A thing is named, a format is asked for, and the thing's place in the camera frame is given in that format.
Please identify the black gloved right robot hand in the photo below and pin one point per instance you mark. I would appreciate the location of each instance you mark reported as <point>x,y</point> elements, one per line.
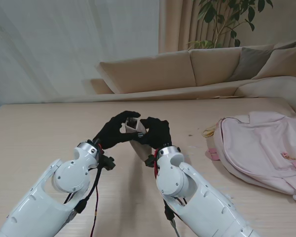
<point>159,134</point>

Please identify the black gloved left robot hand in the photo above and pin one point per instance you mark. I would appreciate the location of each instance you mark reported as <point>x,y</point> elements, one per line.
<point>111,133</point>

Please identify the beige fabric glasses pouch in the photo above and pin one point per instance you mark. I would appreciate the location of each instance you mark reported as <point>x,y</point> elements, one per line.
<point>140,150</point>

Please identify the pale pink backpack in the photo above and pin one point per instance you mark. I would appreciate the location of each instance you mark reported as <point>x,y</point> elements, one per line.
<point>256,148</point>

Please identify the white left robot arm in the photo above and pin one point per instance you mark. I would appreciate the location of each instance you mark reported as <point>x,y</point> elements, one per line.
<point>44,197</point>

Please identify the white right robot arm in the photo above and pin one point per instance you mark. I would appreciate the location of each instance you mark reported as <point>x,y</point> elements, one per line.
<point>202,202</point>

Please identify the beige sofa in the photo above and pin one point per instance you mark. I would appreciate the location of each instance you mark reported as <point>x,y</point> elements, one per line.
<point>150,71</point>

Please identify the white sheer curtain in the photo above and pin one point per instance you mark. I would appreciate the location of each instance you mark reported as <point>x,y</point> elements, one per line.
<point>64,49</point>

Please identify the beige pleated curtain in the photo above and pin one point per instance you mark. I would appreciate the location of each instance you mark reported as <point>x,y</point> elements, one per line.
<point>177,24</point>

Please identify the grey cushion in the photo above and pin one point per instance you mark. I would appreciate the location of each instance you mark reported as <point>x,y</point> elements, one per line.
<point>251,64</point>

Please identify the tall green leafy plant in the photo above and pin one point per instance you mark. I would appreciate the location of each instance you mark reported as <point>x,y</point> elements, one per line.
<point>224,14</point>

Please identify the beige cushion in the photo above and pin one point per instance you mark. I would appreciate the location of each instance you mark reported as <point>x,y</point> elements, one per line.
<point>281,61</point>

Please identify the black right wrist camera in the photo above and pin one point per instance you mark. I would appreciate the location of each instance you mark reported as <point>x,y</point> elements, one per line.
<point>149,161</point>

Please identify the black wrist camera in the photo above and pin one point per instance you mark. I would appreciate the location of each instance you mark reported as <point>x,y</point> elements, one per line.
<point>108,163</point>
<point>149,161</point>

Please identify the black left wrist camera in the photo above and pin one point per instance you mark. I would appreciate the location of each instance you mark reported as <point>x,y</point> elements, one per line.
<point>108,163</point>

